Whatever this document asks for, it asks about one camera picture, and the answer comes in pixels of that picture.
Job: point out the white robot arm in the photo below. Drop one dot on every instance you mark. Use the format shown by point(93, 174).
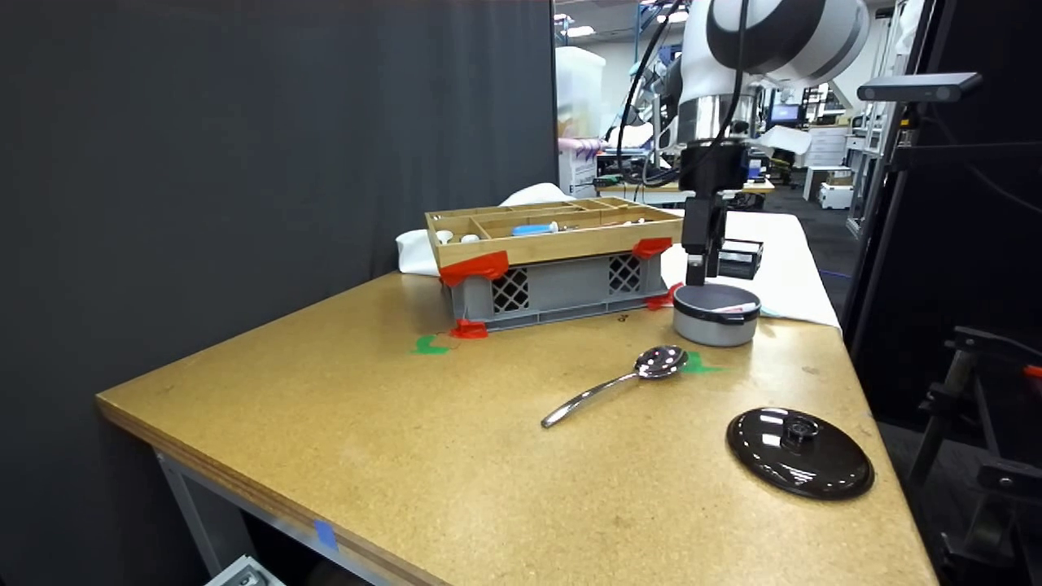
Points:
point(725, 48)

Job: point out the grey pot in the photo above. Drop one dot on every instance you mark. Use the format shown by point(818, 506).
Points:
point(715, 313)

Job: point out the black camera on stand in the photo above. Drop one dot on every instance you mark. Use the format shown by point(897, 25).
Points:
point(926, 87)

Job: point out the black glass lid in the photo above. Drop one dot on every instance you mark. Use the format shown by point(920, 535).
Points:
point(800, 454)

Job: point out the wooden cutlery tray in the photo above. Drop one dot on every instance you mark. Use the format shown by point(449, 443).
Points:
point(491, 243)

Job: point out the grey plastic crate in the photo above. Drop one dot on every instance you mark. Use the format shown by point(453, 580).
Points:
point(559, 289)

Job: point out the black curtain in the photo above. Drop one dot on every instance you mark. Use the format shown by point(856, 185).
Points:
point(183, 171)

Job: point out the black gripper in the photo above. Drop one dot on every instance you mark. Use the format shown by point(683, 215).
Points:
point(706, 174)

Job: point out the metal spoon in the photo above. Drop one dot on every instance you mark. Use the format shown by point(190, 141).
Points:
point(648, 366)

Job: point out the white cloth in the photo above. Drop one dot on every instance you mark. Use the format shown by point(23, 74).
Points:
point(786, 280)

